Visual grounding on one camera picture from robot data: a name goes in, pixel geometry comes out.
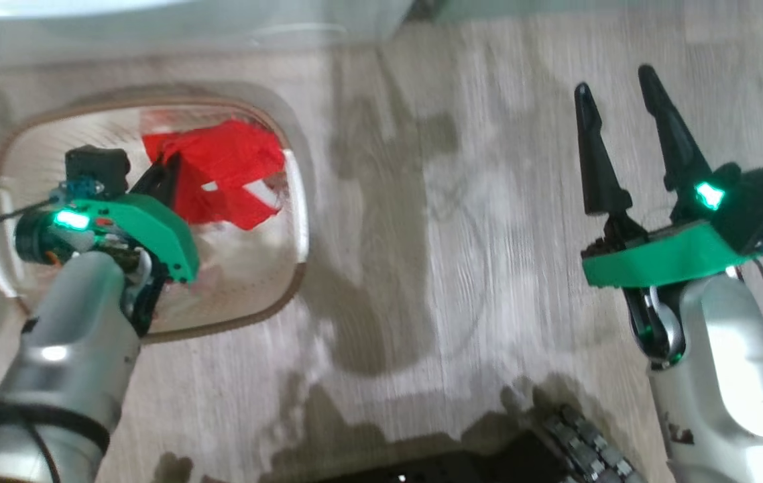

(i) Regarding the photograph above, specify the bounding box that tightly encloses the blue left cable connector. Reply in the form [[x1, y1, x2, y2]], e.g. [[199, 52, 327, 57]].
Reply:
[[60, 178, 105, 201]]

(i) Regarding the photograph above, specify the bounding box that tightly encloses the white front-load washing machine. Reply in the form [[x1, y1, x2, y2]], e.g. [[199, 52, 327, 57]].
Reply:
[[0, 0, 417, 71]]

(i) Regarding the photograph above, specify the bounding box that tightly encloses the thin black left camera cable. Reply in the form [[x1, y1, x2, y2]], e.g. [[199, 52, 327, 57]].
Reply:
[[0, 198, 60, 235]]

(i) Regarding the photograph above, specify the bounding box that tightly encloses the cream perforated laundry basket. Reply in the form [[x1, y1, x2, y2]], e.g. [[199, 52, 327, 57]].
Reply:
[[0, 84, 318, 344]]

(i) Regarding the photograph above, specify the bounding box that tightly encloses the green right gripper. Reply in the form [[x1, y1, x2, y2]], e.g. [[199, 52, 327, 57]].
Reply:
[[574, 64, 763, 289]]

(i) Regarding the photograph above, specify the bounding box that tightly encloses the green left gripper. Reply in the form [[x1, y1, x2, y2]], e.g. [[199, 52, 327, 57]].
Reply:
[[15, 154, 200, 284]]

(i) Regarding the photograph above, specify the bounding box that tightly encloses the red garment with white trim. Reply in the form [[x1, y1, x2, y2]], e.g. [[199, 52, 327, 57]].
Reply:
[[142, 119, 286, 231]]

